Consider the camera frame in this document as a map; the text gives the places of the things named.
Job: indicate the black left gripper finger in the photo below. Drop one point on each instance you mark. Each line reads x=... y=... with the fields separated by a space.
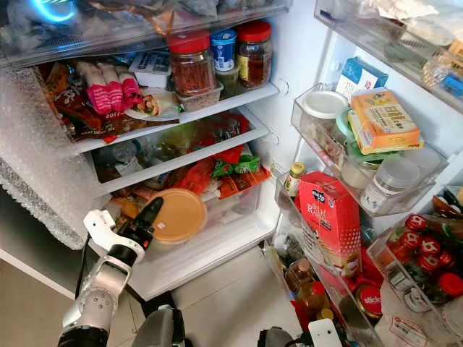
x=155 y=214
x=146 y=212

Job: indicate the orange plastic bowl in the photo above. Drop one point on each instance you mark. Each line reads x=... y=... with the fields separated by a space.
x=182 y=215

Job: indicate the glass fridge shelf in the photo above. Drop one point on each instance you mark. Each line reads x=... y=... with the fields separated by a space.
x=188 y=155
x=231 y=105

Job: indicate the clear fridge door bin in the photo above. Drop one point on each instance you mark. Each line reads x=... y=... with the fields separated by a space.
x=282 y=217
x=311 y=137
x=369 y=36

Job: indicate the clear crisper drawer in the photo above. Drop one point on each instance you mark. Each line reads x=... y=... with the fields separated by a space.
x=235 y=206

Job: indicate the red plastic bag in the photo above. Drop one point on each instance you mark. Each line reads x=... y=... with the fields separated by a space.
x=213 y=141

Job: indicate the green snack pack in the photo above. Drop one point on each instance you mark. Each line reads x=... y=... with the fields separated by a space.
x=236 y=166

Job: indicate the grey left robot leg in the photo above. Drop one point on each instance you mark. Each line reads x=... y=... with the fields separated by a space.
x=159 y=327

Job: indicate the grey robot leg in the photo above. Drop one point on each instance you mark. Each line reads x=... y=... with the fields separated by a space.
x=275 y=337
x=159 y=327

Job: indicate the white plate with wrap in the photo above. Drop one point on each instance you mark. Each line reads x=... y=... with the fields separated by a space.
x=153 y=105

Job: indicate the clear bubble wrap sheet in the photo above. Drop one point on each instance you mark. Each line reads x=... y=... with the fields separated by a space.
x=36 y=159

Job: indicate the pink snack pack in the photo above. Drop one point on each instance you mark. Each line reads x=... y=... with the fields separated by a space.
x=98 y=92
x=116 y=88
x=132 y=88

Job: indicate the clear food container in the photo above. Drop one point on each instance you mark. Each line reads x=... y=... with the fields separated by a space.
x=201 y=98

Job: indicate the dark brown snack bag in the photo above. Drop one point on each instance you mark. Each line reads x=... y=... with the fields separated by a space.
x=65 y=105

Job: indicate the white plastic box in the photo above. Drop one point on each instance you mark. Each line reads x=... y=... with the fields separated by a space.
x=150 y=69

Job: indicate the small yellow cap bottle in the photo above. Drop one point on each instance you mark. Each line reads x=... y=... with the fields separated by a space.
x=294 y=181

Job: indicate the red lid spice jar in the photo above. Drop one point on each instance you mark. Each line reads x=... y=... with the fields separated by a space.
x=191 y=66

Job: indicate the brown oil bottle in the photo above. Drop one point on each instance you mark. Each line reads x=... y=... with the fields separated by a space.
x=300 y=276

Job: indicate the grey right robot leg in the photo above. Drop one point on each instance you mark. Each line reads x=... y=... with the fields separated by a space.
x=275 y=337

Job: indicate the red cardboard carton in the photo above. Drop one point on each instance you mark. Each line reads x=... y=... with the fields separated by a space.
x=329 y=220

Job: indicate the blue lid cup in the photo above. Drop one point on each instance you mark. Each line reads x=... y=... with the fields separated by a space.
x=223 y=49

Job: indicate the red cap oil bottle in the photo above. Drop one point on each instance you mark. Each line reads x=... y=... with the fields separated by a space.
x=315 y=300

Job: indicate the red lid dark jar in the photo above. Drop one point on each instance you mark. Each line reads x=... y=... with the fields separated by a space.
x=254 y=55

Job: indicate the white lid tub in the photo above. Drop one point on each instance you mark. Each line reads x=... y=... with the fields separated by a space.
x=324 y=107

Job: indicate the grey lid clear jar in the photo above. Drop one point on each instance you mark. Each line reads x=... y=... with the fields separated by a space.
x=391 y=184

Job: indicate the orange and yellow box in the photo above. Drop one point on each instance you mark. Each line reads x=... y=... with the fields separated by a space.
x=385 y=121

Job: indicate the blue and white box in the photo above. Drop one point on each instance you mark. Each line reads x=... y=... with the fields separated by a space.
x=362 y=76

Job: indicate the clear bin of red-cap bottles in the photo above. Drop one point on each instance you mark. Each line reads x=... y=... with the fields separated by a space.
x=427 y=253

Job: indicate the white label sticker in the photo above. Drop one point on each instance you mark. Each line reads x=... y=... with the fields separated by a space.
x=409 y=331

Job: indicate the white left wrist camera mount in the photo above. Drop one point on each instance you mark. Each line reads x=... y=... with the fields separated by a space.
x=101 y=227

